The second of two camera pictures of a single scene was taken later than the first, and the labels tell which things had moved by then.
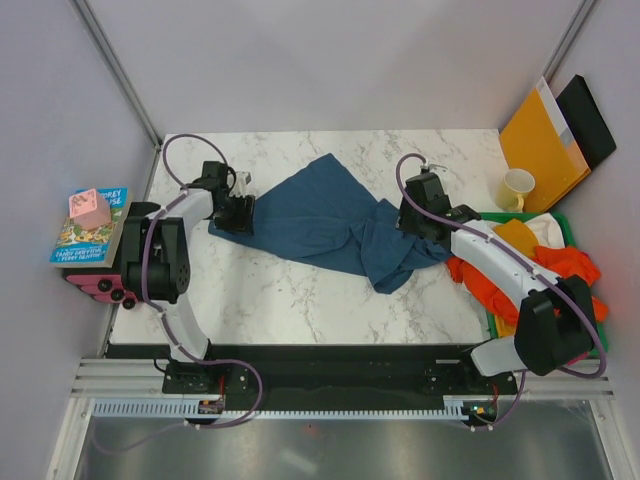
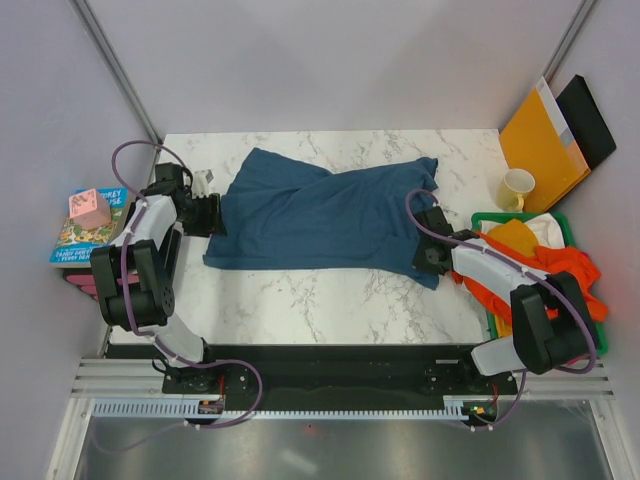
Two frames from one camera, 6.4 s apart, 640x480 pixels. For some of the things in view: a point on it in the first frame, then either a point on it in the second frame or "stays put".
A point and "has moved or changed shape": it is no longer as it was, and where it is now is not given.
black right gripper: [404, 223] -> [419, 262]
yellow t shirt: [520, 234] stays put
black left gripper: [244, 220] -> [212, 221]
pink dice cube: [89, 210] stays put
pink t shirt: [581, 357] stays put
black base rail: [330, 372] stays put
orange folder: [535, 140] stays put
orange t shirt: [506, 308] stays put
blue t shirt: [322, 211] has moved or changed shape
